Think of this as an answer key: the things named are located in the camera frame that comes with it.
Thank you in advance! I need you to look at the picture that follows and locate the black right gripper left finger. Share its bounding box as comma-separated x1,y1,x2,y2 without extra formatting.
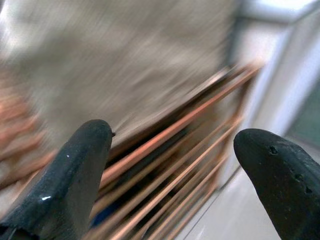
0,119,113,240

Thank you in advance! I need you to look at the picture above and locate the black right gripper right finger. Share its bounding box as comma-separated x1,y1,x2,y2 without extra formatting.
233,128,320,240

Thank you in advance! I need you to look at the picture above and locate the stainless steel fridge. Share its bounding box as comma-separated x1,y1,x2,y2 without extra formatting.
0,0,241,151

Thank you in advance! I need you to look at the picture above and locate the small blue object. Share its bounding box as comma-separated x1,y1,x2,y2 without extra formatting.
91,199,120,225

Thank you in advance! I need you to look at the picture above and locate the wooden lattice wine rack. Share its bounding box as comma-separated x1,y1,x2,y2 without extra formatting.
0,62,266,240

